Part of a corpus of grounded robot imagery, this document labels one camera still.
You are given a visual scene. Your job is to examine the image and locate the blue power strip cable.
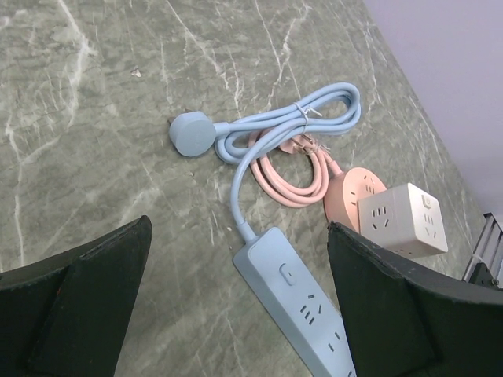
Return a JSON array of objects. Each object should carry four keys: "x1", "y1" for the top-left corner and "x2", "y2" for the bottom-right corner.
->
[{"x1": 167, "y1": 81, "x2": 362, "y2": 243}]

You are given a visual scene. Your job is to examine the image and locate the blue power strip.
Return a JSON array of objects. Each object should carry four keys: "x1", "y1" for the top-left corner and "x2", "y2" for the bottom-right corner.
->
[{"x1": 233, "y1": 228, "x2": 357, "y2": 376}]

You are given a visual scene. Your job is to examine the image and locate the pink coiled power cable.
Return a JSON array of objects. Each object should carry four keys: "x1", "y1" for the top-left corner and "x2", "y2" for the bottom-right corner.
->
[{"x1": 249, "y1": 129, "x2": 343, "y2": 207}]

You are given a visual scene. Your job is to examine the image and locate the aluminium frame rail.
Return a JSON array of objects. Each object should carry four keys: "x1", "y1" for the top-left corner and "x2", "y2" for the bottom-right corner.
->
[{"x1": 462, "y1": 214, "x2": 502, "y2": 291}]

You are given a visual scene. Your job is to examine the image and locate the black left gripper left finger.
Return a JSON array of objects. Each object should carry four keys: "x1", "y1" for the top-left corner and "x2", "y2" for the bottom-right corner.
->
[{"x1": 1, "y1": 215, "x2": 152, "y2": 376}]

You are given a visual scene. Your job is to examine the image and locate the white square socket adapter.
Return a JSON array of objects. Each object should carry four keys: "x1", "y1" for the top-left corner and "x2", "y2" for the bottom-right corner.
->
[{"x1": 358, "y1": 183, "x2": 448, "y2": 259}]

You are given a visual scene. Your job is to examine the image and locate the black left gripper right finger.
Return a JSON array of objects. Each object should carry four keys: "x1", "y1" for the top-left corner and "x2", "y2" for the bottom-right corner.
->
[{"x1": 327, "y1": 223, "x2": 502, "y2": 376}]

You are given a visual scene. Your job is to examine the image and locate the pink round power strip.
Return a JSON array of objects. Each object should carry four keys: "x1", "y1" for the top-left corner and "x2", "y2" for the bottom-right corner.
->
[{"x1": 323, "y1": 167, "x2": 387, "y2": 232}]

